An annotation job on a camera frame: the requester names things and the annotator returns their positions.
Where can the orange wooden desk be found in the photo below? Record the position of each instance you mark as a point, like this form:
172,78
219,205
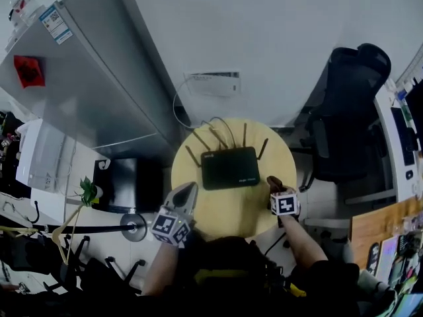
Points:
367,230

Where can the red paper decoration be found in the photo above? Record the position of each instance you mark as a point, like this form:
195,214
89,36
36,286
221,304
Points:
29,72

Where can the silver refrigerator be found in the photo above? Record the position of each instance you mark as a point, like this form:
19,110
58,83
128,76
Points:
99,94

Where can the black coat rack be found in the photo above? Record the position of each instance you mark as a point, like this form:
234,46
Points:
132,228

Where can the green potted plant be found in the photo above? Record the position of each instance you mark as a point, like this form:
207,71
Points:
87,191

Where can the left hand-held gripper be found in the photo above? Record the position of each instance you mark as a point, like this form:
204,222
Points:
165,226

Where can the round wooden side table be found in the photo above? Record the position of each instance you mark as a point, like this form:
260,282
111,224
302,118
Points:
231,216

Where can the black keyboard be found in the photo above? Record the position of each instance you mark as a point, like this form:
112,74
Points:
404,137

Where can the white blue label sticker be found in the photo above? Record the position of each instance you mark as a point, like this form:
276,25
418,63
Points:
56,25

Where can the white desk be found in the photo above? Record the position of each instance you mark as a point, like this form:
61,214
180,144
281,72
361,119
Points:
388,163

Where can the black office chair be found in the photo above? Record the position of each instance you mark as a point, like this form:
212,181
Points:
105,276
347,111

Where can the black computer mouse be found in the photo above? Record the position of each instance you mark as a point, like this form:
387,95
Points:
409,174

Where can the black router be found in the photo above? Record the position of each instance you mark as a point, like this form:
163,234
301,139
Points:
228,170

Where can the person's left forearm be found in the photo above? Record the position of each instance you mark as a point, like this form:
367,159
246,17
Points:
162,269

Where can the person's black shirt torso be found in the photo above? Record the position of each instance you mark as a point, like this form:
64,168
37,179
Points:
330,282

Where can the person's right forearm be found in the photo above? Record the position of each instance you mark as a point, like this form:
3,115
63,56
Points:
304,243

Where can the white cabinet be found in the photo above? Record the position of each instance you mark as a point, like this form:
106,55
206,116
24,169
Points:
33,154

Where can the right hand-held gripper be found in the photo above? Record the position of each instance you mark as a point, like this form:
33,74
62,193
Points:
285,205

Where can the black monitor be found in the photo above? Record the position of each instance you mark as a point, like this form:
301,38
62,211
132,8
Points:
416,111

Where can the brown cloth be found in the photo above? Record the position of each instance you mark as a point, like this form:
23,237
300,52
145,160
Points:
276,183

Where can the rainbow coloured notebook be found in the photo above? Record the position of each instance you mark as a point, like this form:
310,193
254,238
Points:
387,259

